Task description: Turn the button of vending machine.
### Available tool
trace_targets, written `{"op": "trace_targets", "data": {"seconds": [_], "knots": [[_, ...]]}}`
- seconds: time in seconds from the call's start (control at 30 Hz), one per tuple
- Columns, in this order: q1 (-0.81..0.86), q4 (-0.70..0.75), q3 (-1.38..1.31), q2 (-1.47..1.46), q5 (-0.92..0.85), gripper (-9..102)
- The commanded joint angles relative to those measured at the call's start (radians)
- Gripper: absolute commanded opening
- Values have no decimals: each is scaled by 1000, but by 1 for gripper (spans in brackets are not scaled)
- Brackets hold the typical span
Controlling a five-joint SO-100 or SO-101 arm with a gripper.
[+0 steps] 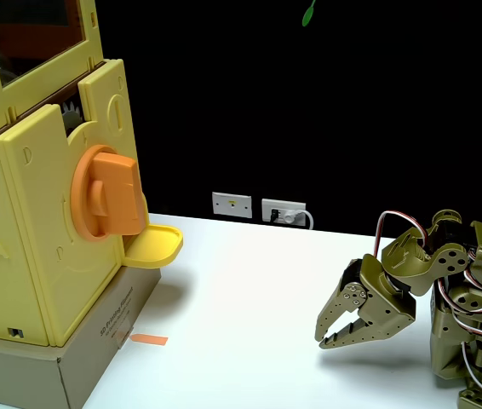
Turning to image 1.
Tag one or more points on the orange vending machine knob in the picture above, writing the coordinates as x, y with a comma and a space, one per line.
113, 191

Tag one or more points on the yellow toy vending machine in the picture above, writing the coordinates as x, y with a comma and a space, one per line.
32, 238

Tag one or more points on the yellow dispensing tray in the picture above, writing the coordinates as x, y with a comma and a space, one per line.
156, 245

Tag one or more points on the orange tape strip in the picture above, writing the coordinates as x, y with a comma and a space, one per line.
149, 339

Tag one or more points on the clear tape piece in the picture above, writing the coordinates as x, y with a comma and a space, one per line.
122, 336

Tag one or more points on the brown cardboard box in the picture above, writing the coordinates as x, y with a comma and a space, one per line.
96, 332

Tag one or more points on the green leaf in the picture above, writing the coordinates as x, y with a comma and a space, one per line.
308, 15

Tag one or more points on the grey plastic gear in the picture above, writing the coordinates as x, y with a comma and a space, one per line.
70, 117

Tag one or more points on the white wall socket plate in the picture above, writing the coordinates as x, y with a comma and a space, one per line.
285, 206

